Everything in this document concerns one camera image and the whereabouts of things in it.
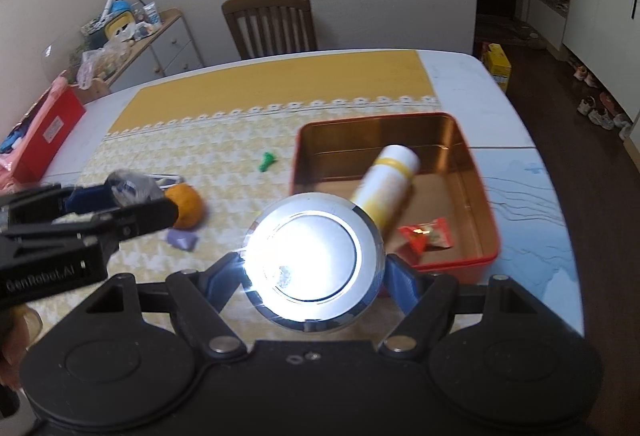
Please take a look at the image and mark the shoes on floor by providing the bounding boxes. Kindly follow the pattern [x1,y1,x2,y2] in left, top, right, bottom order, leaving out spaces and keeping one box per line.
[574,65,632,140]

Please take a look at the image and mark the round silver tin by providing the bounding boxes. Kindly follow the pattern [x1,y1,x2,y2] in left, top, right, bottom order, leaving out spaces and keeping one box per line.
[240,192,385,333]

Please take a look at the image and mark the red metal tin box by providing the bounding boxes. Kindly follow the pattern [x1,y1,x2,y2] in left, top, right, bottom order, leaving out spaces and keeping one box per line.
[291,112,500,282]

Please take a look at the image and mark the green small peg toy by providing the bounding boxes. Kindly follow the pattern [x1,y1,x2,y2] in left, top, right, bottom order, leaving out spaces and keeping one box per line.
[258,152,277,173]

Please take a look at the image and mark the clear plastic bag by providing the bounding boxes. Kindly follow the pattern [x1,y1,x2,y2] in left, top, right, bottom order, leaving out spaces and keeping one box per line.
[76,38,131,90]

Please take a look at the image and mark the white yellow supplement bottle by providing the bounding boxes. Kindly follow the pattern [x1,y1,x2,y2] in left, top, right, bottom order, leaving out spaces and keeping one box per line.
[350,144,420,232]

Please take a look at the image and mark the red gift box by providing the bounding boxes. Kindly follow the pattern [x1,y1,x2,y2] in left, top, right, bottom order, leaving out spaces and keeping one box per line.
[1,75,85,191]

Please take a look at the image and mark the white drawer cabinet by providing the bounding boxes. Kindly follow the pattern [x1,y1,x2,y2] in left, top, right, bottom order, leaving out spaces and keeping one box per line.
[93,9,205,98]

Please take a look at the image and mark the orange mandarin fruit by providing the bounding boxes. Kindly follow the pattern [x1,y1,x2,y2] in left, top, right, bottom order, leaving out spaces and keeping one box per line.
[165,182,205,230]

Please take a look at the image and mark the brown wooden chair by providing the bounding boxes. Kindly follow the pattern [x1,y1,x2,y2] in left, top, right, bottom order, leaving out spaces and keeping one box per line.
[221,0,319,60]

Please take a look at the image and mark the yellow houndstooth table runner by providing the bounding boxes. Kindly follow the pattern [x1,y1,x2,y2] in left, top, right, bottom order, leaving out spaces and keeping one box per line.
[49,49,442,343]

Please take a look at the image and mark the yellow blue toy container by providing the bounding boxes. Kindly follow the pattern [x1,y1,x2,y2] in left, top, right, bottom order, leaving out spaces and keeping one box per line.
[93,0,137,48]

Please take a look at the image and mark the red candy wrapper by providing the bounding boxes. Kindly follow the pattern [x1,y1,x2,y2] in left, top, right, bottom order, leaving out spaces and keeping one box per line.
[398,217,454,255]

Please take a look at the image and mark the yellow box on floor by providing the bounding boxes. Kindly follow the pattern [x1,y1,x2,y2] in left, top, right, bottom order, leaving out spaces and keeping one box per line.
[482,42,512,92]

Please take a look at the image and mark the person's left hand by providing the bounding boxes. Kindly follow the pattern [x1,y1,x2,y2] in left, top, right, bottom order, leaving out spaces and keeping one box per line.
[0,305,42,392]

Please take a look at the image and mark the purple eraser block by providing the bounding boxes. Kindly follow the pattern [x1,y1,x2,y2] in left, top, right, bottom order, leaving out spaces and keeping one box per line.
[166,229,198,252]

